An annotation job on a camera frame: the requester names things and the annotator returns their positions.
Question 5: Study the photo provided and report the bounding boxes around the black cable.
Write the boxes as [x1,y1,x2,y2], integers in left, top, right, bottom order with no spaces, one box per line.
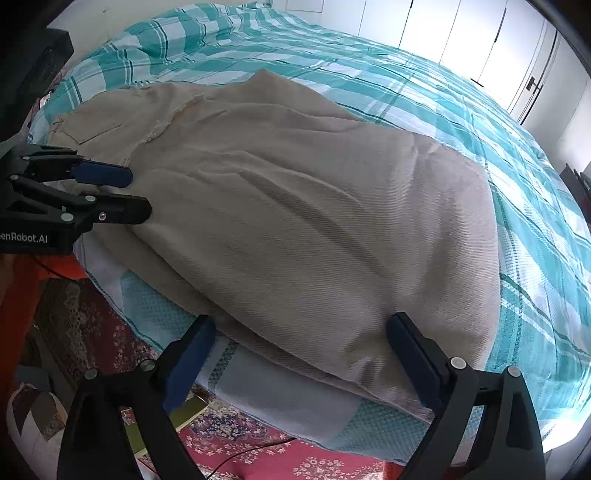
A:
[202,435,297,480]

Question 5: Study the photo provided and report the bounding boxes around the black door handle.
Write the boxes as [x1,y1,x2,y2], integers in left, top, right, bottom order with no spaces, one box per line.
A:
[526,76,543,95]

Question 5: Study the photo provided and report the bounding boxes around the beige pants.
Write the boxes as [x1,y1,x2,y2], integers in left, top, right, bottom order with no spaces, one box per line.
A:
[47,70,500,421]

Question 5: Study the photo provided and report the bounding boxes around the teal plaid bed sheet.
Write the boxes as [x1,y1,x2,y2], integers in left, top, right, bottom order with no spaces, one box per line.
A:
[28,2,590,464]

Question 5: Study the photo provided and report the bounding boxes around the white wardrobe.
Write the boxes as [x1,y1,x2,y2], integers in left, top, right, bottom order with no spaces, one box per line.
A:
[274,0,589,148]

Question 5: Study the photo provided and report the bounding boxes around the red patterned floor rug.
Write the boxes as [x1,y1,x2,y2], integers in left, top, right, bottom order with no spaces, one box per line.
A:
[8,276,408,480]

